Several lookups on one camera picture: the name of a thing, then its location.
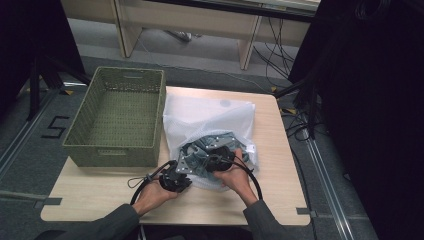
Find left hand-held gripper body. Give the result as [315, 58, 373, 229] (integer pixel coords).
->
[158, 150, 202, 194]

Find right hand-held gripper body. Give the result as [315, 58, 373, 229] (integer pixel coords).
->
[203, 134, 237, 174]

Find light blue denim garment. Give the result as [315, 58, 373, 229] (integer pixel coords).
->
[177, 131, 257, 178]

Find white mesh laundry bag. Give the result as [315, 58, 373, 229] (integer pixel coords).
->
[162, 92, 260, 192]

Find green woven basket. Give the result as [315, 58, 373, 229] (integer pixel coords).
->
[62, 65, 167, 168]

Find person's left hand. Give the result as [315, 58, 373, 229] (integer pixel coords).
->
[132, 178, 181, 218]

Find person's right hand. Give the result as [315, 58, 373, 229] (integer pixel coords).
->
[212, 147, 259, 208]

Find person's dark lap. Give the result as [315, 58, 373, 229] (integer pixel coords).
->
[133, 224, 254, 240]

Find grey tape strip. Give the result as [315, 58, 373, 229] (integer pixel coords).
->
[295, 207, 318, 218]
[32, 197, 63, 210]

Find black metal stand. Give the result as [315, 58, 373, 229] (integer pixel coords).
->
[273, 74, 322, 141]
[25, 53, 92, 122]

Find grey thing under desk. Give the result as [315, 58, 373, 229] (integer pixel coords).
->
[162, 29, 203, 43]

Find light wooden desk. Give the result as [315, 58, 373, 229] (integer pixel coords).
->
[59, 0, 322, 71]

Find black curtain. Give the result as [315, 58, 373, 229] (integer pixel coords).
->
[0, 0, 86, 116]
[287, 0, 424, 240]

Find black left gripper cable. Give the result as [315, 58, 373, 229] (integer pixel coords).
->
[127, 159, 178, 206]

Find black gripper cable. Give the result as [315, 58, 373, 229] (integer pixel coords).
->
[127, 159, 178, 206]
[219, 153, 264, 202]

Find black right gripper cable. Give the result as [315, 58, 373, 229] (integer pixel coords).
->
[219, 153, 264, 202]

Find black cable bundle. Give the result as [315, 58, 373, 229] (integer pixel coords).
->
[279, 106, 318, 143]

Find metal floor rail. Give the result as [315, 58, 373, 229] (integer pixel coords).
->
[303, 135, 355, 240]
[0, 89, 58, 181]

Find black floor cables under desk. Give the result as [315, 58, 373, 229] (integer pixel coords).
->
[252, 16, 301, 88]

